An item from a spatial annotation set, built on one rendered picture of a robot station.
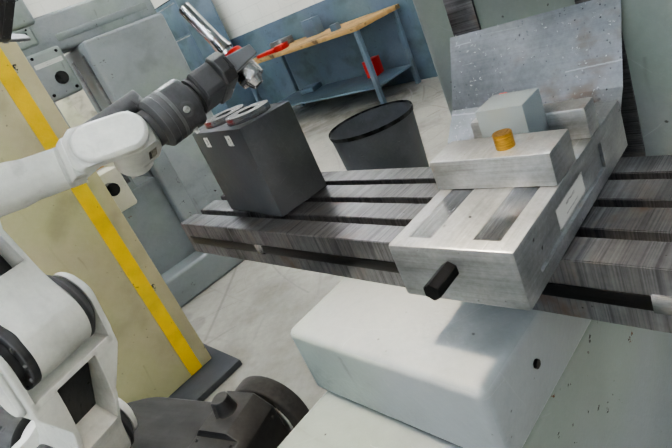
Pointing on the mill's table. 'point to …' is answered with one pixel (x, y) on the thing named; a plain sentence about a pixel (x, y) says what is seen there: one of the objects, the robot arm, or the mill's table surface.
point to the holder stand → (260, 158)
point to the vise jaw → (505, 162)
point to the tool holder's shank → (205, 29)
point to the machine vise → (513, 218)
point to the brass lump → (503, 139)
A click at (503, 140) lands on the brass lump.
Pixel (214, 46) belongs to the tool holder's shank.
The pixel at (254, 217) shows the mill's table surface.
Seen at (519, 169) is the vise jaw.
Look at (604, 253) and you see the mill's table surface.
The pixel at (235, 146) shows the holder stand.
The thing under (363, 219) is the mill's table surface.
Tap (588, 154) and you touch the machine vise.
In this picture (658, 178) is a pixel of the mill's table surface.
